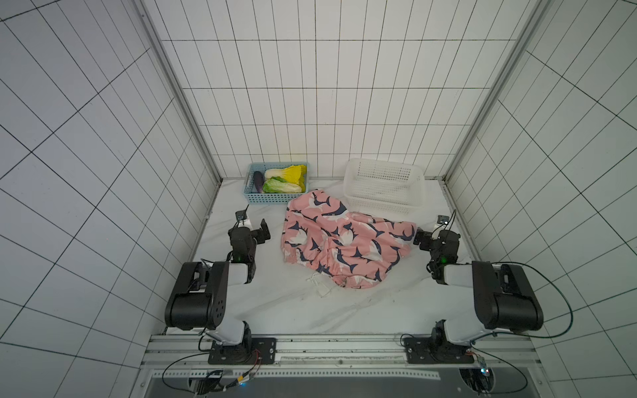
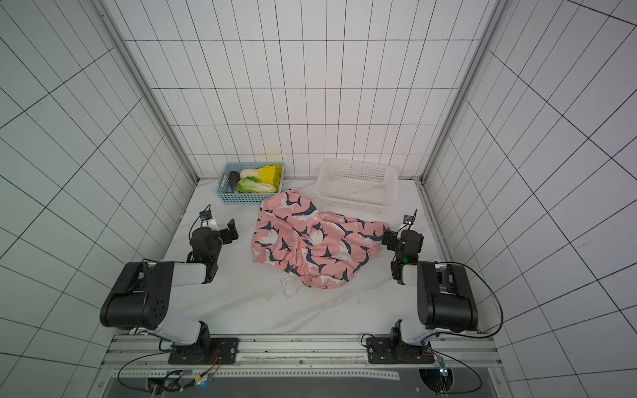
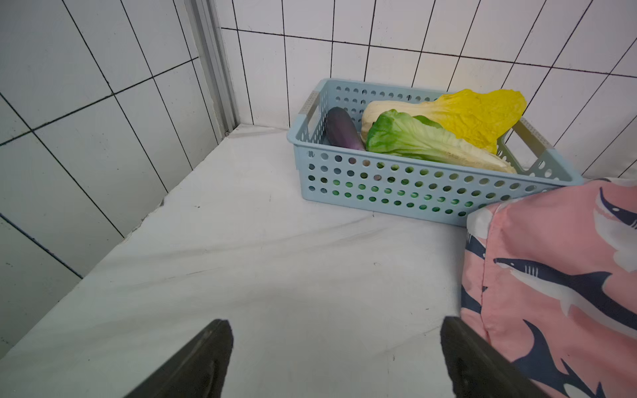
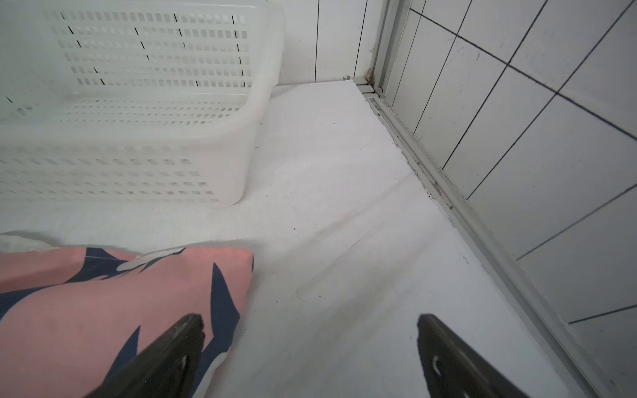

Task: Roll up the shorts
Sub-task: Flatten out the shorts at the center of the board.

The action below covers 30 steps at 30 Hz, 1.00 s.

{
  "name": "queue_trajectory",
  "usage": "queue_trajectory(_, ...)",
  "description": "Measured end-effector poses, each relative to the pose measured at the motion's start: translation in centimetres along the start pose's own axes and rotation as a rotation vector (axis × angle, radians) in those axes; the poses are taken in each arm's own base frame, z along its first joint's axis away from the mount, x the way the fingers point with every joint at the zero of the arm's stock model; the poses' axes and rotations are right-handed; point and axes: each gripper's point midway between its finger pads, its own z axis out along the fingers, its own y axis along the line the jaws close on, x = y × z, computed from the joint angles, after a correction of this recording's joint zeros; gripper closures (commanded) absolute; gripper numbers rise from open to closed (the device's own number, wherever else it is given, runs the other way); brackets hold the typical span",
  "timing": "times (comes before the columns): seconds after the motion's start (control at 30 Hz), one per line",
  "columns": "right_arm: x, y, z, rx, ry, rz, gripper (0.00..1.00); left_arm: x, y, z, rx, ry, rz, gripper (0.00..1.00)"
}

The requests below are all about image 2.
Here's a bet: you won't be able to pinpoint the pink shark print shorts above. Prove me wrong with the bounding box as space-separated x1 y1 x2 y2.
251 189 388 290

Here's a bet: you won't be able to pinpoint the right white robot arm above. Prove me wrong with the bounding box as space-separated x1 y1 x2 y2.
382 228 479 358

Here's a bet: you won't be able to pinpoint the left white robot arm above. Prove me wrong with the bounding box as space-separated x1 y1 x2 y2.
100 219 239 365

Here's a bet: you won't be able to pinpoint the green toy cabbage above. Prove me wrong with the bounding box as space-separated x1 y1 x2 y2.
236 177 278 194

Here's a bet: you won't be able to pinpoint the blue plastic basket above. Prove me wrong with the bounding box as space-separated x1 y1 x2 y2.
216 162 285 204

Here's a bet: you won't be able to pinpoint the purple toy eggplant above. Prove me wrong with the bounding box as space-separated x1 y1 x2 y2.
228 171 241 193

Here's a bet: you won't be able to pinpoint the white toy radish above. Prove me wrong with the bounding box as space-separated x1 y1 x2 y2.
240 168 260 181

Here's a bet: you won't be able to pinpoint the white plastic basket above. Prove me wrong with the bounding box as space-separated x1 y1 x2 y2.
315 159 398 214

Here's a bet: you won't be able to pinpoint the yellow toy corn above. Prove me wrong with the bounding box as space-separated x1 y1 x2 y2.
256 164 283 192

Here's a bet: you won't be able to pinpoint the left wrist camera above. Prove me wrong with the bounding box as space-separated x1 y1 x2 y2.
199 208 213 223

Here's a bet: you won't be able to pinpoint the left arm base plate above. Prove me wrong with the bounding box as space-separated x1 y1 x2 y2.
168 338 239 366

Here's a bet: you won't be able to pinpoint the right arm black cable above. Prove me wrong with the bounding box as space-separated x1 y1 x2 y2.
361 260 505 395

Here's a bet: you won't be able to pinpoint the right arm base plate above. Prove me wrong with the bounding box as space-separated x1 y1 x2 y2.
362 335 436 365

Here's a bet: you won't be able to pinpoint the aluminium mounting rail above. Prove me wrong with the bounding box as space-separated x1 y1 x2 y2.
101 334 502 380

